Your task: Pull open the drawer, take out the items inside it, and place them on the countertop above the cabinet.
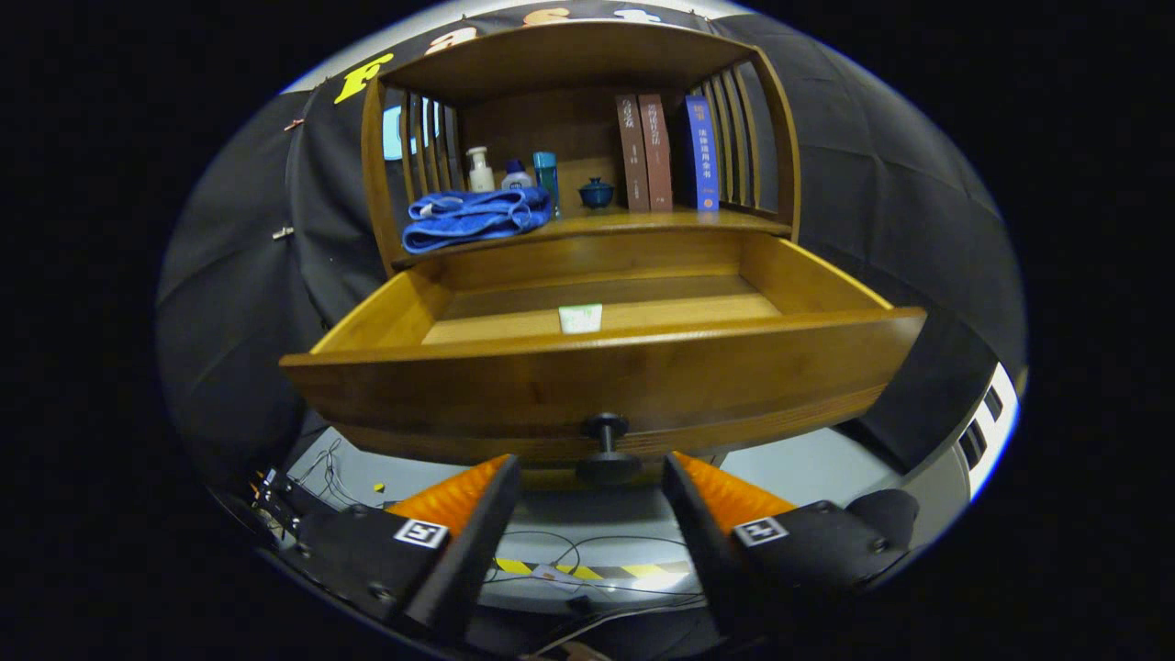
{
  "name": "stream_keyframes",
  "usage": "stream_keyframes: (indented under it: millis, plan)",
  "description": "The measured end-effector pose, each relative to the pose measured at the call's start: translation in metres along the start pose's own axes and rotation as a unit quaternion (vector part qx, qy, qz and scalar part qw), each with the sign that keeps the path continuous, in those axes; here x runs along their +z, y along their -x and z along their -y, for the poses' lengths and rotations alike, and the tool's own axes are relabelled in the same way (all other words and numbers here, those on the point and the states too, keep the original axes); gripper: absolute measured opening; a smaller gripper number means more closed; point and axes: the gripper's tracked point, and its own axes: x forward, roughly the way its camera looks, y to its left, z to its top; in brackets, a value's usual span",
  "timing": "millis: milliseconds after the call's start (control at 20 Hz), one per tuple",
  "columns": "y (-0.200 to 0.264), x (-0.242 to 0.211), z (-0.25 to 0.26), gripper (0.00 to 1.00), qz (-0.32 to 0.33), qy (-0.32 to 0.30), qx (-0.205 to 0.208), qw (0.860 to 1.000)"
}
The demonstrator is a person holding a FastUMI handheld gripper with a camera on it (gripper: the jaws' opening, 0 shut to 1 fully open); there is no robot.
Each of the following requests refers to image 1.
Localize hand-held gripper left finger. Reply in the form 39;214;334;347
274;454;522;644

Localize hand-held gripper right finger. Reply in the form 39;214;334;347
663;452;919;636

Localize wooden drawer with black knob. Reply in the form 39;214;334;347
280;230;928;487

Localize wooden cabinet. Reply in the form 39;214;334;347
361;20;802;276

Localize yellow black floor tape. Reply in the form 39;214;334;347
496;557;694;581

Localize white slotted panel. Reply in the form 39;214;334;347
895;363;1022;501

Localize blue folded towel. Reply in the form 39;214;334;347
402;186;554;255

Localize clear blue bottle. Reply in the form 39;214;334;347
533;151;562;219

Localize blue book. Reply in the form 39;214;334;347
684;95;721;213

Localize reddish brown book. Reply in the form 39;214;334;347
638;93;674;212

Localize dark brown book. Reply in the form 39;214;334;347
616;95;651;213

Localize black floor cable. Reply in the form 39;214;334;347
491;529;710;609

